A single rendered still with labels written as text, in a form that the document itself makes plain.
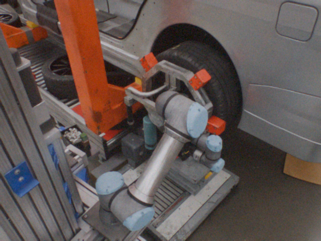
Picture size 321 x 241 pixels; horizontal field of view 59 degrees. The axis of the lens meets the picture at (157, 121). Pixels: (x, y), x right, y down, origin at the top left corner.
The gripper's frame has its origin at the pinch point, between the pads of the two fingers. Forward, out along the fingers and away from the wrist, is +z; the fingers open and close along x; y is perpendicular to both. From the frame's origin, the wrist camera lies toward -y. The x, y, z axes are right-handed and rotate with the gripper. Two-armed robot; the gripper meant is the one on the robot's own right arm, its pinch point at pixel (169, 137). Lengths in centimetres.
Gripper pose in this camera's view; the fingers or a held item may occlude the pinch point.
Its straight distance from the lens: 164.2
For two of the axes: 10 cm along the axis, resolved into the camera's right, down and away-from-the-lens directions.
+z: -7.1, -4.3, 5.5
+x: -7.0, 4.8, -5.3
